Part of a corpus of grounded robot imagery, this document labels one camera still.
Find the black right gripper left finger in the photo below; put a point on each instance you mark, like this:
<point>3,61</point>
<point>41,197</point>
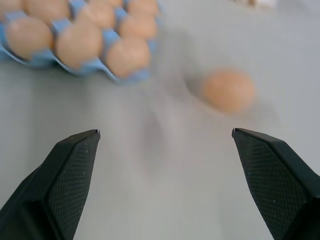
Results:
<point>55,185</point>

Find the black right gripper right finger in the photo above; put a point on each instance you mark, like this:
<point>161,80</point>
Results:
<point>277,180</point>

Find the brown egg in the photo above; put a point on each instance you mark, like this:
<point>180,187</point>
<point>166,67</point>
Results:
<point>79,45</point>
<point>98,13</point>
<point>143,6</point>
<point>138,26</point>
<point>10,6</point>
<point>28,35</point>
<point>228,90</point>
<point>47,8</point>
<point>107,2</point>
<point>128,56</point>

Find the blue egg carton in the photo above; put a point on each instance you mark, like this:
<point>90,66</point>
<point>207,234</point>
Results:
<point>105,37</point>

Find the white object with brown edge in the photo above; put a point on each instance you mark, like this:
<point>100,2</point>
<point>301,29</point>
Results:
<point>257,3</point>

